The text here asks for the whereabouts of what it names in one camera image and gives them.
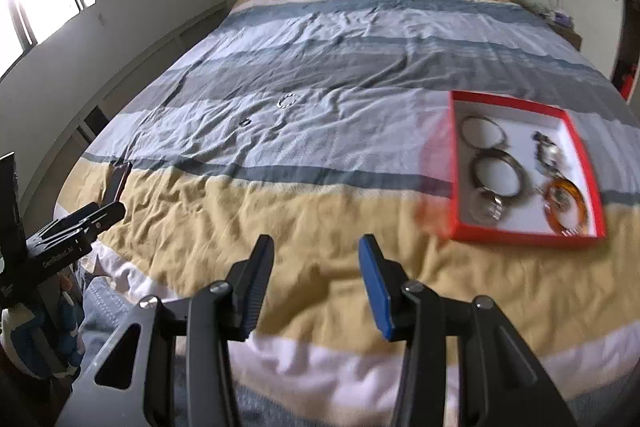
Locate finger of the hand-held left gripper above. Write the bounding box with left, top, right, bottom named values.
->
left=65, top=201, right=127, bottom=249
left=27, top=203, right=108, bottom=243

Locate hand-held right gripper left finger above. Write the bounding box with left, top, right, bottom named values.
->
left=55, top=234, right=276, bottom=427

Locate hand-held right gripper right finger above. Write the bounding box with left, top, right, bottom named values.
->
left=357, top=234, right=568, bottom=427

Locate red cardboard box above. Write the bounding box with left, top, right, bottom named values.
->
left=419, top=89, right=608, bottom=250

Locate thin silver bangle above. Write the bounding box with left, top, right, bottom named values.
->
left=460, top=115, right=509, bottom=151

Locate amber resin bangle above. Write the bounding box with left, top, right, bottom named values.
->
left=542, top=178, right=587, bottom=236

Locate person's left hand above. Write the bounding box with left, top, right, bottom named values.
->
left=0, top=274, right=87, bottom=380

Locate black smartphone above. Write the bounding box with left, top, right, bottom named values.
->
left=102, top=161, right=134, bottom=204

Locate striped bed cover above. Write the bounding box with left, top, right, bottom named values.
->
left=52, top=0, right=640, bottom=413

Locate dark wooden bangle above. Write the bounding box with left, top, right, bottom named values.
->
left=470, top=149, right=529, bottom=202

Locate wooden nightstand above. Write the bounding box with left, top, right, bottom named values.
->
left=542, top=7, right=584, bottom=54

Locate red item in wardrobe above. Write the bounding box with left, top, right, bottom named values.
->
left=619, top=62, right=639, bottom=102

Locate silver metal bracelet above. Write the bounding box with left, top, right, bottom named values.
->
left=469, top=187, right=509, bottom=224

